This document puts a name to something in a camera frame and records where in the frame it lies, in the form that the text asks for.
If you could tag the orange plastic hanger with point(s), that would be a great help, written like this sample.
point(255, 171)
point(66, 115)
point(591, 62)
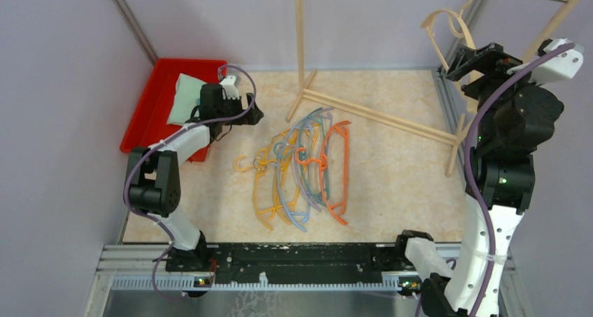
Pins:
point(336, 209)

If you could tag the aluminium frame rail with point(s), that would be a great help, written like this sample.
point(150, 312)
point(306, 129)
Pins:
point(136, 267)

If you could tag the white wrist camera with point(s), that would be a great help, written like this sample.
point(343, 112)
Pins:
point(562, 67)
point(230, 87)

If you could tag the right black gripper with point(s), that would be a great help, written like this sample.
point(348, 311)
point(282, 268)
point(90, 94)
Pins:
point(489, 59)

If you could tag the red plastic tray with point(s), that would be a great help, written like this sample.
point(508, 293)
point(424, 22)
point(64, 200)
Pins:
point(148, 123)

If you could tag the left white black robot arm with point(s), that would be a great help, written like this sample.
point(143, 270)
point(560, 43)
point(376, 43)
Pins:
point(152, 186)

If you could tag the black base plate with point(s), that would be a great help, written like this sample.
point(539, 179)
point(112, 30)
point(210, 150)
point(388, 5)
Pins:
point(291, 264)

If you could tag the teal plastic hanger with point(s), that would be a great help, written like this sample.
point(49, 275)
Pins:
point(313, 128)

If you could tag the wooden clothes rack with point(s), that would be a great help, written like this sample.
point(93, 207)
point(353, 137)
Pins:
point(454, 140)

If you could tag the light blue plastic hanger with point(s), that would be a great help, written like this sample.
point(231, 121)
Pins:
point(286, 188)

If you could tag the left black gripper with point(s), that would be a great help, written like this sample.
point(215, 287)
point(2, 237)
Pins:
point(252, 117)

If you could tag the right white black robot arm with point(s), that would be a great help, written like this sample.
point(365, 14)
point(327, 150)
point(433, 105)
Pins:
point(515, 115)

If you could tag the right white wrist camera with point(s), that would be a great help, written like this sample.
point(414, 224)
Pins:
point(562, 67)

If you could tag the lilac plastic hanger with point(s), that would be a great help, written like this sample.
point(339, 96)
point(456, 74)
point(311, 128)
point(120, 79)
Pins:
point(303, 150)

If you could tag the light green folded cloth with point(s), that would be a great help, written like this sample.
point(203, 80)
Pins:
point(186, 98)

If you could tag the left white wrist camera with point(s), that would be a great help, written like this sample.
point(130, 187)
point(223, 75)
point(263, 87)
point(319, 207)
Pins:
point(230, 87)

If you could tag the beige plastic hanger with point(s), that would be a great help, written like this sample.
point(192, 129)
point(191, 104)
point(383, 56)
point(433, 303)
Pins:
point(460, 30)

